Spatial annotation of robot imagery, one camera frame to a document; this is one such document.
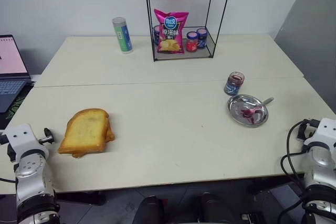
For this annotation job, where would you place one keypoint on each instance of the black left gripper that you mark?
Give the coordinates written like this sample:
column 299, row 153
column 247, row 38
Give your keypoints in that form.
column 2, row 140

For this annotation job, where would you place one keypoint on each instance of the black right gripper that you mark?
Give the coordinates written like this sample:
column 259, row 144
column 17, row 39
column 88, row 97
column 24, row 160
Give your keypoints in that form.
column 305, row 130

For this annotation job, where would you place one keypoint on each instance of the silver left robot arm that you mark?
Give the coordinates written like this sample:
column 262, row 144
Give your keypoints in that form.
column 31, row 179

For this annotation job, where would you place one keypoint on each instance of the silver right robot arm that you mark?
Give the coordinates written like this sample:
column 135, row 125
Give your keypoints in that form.
column 319, row 171

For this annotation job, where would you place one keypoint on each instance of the metal spoon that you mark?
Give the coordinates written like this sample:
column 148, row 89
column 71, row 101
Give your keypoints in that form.
column 267, row 100

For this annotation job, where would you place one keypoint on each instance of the toasted bread slice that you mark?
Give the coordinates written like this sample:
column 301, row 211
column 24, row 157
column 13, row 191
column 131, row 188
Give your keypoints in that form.
column 110, row 135
column 84, row 132

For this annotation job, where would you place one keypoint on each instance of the open blue-label jam jar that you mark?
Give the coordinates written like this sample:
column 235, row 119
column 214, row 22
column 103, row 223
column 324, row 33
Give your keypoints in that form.
column 233, row 85

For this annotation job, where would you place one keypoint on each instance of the closed blue-label jam jar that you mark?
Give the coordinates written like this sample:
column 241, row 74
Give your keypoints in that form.
column 202, row 39
column 156, row 35

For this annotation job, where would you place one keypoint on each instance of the red-label jam jar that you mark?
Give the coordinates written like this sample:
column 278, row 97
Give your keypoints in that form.
column 191, row 43

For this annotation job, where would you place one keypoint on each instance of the black knob with threaded screw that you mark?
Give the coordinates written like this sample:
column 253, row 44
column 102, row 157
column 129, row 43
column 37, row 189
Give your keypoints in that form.
column 48, row 136

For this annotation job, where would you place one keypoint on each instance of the round metal plate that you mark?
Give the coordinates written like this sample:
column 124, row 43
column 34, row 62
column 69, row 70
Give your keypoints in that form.
column 237, row 110

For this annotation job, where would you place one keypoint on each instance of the dark blue laptop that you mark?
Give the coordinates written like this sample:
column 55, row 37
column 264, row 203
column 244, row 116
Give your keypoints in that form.
column 10, row 61

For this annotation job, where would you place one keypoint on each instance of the dark rounded shape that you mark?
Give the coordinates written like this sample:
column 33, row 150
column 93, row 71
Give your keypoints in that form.
column 149, row 209
column 216, row 208

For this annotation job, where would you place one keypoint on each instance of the green blue cylindrical can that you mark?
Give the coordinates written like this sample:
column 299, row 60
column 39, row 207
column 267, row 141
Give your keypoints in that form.
column 123, row 36

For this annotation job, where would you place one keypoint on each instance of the pink potato chips bag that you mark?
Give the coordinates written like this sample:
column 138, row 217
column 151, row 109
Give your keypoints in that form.
column 170, row 33

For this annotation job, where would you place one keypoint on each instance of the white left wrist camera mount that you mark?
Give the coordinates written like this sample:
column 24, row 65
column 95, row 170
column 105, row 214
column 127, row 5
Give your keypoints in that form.
column 19, row 136

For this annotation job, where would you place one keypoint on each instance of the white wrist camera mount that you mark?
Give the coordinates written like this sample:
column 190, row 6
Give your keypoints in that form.
column 19, row 136
column 326, row 129

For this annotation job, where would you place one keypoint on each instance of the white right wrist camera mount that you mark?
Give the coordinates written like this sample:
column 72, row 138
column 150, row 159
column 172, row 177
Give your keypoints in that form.
column 326, row 129

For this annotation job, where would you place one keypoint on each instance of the black table frame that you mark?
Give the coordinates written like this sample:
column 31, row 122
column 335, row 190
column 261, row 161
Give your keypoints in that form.
column 168, row 186

